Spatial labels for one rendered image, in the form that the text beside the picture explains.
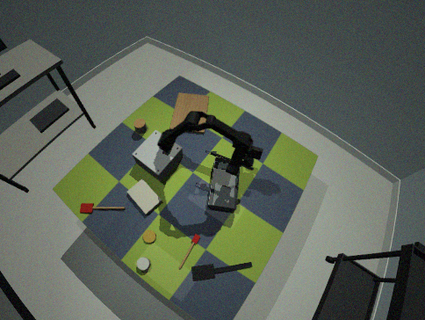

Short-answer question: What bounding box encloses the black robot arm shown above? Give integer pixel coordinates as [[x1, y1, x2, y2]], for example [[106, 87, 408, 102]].
[[157, 111, 263, 167]]

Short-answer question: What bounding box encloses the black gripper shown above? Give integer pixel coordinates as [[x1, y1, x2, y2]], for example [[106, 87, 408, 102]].
[[226, 153, 245, 176]]

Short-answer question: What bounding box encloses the grey cylinder with brown top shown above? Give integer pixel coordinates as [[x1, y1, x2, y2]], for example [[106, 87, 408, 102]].
[[133, 118, 148, 134]]

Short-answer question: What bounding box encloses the wooden board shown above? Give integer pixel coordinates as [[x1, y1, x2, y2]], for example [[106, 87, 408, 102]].
[[169, 92, 209, 130]]

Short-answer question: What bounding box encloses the black spatula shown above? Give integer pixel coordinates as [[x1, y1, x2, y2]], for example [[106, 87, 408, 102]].
[[191, 262, 253, 281]]

